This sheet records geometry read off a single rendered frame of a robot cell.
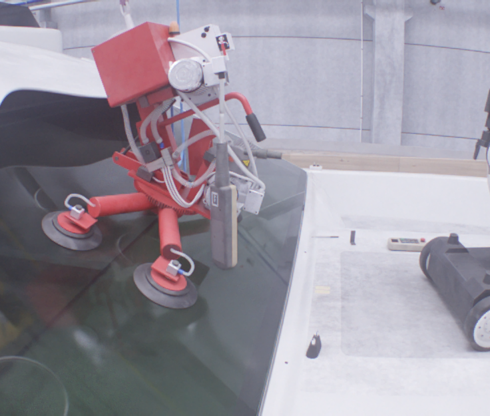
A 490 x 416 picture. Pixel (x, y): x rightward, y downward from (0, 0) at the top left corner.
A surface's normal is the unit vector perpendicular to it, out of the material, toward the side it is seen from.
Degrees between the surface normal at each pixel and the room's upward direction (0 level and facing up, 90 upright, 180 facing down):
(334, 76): 90
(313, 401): 3
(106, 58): 90
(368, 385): 0
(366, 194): 90
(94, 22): 90
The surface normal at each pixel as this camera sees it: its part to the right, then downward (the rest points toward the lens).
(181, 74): -0.16, 0.15
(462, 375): 0.00, -0.95
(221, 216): -0.71, 0.22
